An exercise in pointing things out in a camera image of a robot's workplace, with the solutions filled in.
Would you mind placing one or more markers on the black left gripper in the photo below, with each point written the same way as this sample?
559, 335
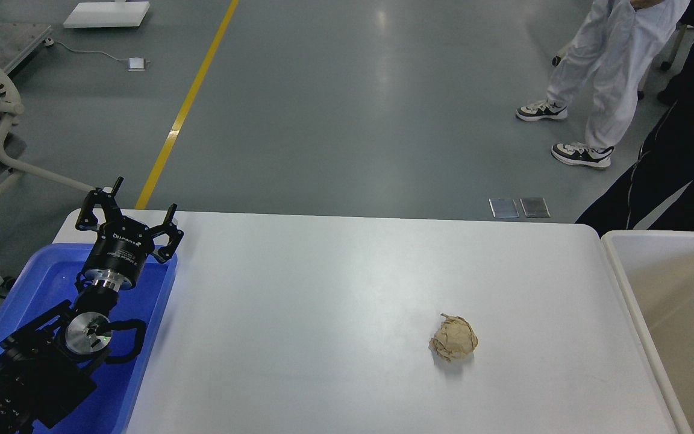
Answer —
123, 245

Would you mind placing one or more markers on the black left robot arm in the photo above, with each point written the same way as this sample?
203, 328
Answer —
46, 365

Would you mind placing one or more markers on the blue plastic bin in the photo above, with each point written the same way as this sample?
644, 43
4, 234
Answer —
48, 279

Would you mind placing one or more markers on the white power adapter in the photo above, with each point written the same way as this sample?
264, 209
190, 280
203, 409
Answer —
136, 64

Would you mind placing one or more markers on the white foam board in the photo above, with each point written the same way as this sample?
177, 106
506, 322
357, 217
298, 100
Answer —
116, 14

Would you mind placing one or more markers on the grey metal platform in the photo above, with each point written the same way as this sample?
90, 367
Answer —
18, 40

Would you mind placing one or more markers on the crumpled brown paper ball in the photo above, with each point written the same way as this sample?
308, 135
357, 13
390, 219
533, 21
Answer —
454, 340

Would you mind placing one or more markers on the left metal floor plate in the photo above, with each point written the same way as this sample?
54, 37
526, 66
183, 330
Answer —
503, 208

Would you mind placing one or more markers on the metal floor plate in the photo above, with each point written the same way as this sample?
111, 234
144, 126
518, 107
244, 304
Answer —
535, 208
503, 208

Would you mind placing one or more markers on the right metal floor plate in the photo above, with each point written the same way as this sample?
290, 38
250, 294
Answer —
535, 208

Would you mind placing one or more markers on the person in white trousers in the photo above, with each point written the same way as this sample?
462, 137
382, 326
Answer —
614, 46

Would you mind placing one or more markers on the white plastic bin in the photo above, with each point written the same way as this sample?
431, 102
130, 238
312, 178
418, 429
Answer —
655, 271

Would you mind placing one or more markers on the person in black clothes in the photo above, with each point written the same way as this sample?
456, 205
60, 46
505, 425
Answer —
665, 166

